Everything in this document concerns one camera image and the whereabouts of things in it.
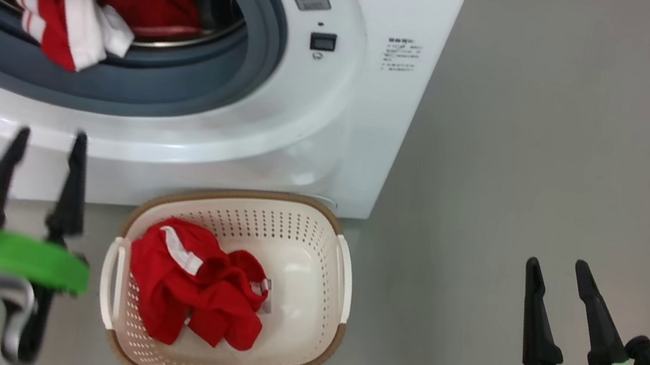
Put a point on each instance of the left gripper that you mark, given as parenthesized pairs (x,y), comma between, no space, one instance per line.
(30,261)

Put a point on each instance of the red garment with white collar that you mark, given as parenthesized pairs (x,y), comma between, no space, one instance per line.
(210,303)

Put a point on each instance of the white front-load washing machine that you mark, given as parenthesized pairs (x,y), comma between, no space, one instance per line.
(280,134)

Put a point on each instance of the cream perforated laundry basket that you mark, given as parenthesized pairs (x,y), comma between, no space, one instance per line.
(302,312)

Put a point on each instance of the black door latch socket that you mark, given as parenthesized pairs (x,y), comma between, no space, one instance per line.
(323,42)

